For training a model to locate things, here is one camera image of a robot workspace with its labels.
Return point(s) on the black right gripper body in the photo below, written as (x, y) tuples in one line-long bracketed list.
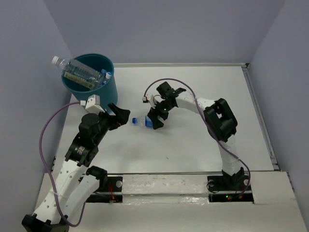
[(163, 108)]

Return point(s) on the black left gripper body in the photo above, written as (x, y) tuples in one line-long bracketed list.
[(108, 122)]

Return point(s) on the blue cap Pepsi bottle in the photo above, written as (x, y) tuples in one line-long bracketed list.
[(143, 121)]

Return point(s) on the large clear square bottle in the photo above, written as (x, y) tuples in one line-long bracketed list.
[(78, 72)]

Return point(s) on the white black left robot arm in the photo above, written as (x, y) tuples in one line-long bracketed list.
[(77, 178)]

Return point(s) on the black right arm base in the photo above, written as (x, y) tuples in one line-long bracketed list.
[(219, 192)]

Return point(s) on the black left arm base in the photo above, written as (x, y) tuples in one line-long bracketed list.
[(110, 192)]

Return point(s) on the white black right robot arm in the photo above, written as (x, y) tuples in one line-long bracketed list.
[(219, 120)]

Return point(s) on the teal plastic bin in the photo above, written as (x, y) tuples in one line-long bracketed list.
[(107, 92)]

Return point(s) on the white front platform board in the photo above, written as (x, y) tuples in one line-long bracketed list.
[(179, 203)]

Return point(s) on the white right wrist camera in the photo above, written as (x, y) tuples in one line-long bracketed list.
[(150, 99)]

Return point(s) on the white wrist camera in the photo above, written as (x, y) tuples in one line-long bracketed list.
[(150, 99), (92, 104)]

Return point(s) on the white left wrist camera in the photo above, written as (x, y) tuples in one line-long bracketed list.
[(92, 104)]

